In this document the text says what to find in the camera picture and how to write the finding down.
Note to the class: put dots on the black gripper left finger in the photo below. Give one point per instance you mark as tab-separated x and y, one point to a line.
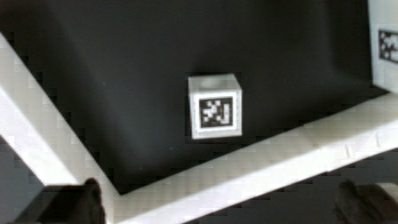
66	205

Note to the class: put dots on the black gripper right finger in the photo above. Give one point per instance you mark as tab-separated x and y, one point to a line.
366	203

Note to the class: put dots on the small white tagged cube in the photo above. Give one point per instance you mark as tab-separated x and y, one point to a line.
215	106

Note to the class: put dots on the white tagged leg block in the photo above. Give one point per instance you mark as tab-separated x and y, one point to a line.
384	43

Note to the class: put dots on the white front fence rail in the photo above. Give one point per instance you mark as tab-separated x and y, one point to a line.
308	151

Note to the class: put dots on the white fence rail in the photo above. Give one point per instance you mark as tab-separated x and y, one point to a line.
38	132
308	151

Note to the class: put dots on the white left fence rail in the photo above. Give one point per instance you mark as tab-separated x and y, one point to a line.
38	132

